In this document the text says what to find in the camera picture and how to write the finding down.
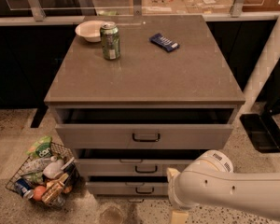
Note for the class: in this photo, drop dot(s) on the grey bottom drawer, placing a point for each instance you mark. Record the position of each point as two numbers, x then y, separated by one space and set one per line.
128 185

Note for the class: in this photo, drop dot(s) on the grey drawer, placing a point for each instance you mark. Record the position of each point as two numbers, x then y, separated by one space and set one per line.
128 185
133 162
146 128

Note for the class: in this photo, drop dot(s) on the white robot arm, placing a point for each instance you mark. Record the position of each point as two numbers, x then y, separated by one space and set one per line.
210 179

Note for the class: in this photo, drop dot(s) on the grey drawer cabinet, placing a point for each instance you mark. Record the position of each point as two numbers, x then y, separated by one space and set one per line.
194 76

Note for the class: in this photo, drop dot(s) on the grey top drawer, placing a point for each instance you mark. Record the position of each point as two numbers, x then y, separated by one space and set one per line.
146 128

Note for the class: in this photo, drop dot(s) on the grey middle drawer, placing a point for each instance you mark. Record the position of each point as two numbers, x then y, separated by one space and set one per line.
133 162

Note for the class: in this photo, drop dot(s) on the blue snack packet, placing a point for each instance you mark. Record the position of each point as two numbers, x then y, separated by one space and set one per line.
164 43

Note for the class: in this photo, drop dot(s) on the green soda can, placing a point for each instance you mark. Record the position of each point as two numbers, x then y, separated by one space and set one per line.
109 33

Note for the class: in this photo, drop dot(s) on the white bowl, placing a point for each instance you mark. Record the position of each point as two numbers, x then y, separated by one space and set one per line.
90 30

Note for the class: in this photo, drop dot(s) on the white plastic bottle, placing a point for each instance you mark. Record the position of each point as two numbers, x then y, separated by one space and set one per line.
54 170

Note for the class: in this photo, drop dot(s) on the cardboard box left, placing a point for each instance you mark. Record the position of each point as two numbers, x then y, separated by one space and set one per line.
164 7

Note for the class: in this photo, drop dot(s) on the green chip bag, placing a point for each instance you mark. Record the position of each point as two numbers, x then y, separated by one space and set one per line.
41 148

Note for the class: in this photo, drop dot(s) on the clear plastic water bottle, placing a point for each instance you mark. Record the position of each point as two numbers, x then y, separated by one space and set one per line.
37 165

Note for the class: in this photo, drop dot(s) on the brown snack box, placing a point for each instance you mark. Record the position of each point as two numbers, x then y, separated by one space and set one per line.
55 189

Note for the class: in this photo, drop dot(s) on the orange fruit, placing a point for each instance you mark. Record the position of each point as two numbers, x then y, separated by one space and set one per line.
38 193

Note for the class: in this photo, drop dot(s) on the blue soda can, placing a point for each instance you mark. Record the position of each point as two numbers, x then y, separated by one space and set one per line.
24 189

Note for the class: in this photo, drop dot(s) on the black wire basket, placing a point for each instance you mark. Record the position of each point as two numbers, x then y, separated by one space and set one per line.
38 179

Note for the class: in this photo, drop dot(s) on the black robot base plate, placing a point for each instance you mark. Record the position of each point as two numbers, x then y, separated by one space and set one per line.
262 131

